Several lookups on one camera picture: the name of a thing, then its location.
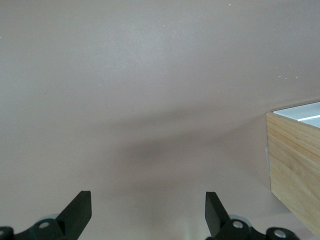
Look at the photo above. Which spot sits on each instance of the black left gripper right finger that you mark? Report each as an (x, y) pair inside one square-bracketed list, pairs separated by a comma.
[(212, 212)]

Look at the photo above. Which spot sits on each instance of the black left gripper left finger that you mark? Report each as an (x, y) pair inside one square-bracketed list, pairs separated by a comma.
[(80, 212)]

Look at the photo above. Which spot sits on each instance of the wooden drawer cabinet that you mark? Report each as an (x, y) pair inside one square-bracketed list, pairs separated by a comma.
[(295, 162)]

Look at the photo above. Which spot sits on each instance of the brown table cover sheet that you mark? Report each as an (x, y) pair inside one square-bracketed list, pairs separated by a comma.
[(125, 75)]

